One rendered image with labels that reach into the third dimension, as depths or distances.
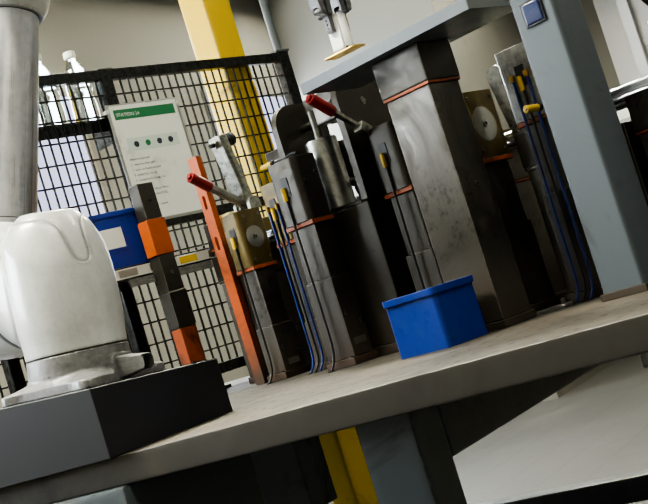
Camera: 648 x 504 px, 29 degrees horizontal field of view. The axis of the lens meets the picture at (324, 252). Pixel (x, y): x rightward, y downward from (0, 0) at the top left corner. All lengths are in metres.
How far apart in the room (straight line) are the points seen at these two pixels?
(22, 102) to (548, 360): 1.09
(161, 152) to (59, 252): 1.36
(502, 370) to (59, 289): 0.72
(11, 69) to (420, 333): 0.82
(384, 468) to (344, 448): 1.86
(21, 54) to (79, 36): 3.87
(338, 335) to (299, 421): 0.66
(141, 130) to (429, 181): 1.38
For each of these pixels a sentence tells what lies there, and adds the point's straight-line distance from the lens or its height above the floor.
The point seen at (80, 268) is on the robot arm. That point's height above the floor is 0.97.
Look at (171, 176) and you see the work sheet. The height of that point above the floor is 1.25.
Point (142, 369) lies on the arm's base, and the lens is 1.80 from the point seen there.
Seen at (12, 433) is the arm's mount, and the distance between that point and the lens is 1.79.
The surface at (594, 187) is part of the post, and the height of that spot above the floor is 0.85.
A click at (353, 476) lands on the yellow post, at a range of 3.39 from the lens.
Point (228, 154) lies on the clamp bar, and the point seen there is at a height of 1.17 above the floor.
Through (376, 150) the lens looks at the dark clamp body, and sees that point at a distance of 2.13.
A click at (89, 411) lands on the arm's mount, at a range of 1.69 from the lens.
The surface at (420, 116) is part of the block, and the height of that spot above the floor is 1.04.
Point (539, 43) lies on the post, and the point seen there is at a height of 1.07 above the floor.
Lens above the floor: 0.80
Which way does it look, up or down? 3 degrees up
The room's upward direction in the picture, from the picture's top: 17 degrees counter-clockwise
